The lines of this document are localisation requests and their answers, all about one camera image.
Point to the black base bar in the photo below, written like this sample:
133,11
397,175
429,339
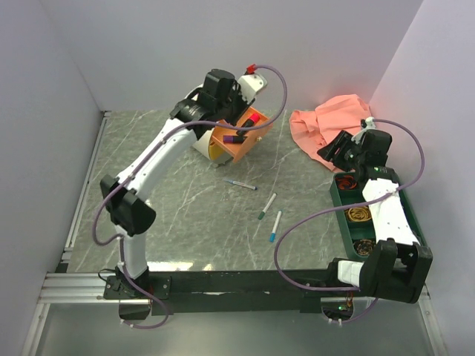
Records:
172,292

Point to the blue capped marker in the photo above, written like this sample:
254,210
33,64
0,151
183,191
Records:
275,226

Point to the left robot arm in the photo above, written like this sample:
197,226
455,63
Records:
125,195

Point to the purple highlighter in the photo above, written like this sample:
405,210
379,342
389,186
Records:
234,139

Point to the pink cloth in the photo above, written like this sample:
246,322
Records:
313,130

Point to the coiled band lower compartment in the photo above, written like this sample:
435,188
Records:
364,247

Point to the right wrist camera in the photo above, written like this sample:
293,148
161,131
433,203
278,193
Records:
366,124

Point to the round cream drawer cabinet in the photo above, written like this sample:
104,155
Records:
228,127

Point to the green compartment tray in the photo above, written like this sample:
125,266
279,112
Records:
356,224

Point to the green capped marker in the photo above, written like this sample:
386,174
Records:
267,206

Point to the pink highlighter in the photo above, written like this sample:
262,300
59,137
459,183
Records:
250,122

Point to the orange rubber bands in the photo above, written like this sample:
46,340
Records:
346,183

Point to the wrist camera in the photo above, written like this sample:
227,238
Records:
366,124
250,86

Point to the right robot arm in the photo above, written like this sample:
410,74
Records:
398,265

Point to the thin white pen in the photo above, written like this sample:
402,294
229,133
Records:
241,184

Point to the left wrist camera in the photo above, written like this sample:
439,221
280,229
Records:
250,86

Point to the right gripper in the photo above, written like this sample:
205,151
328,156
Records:
327,152

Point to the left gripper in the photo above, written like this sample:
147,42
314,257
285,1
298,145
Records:
244,105

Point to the yellow rubber bands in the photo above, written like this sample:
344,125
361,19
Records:
358,214

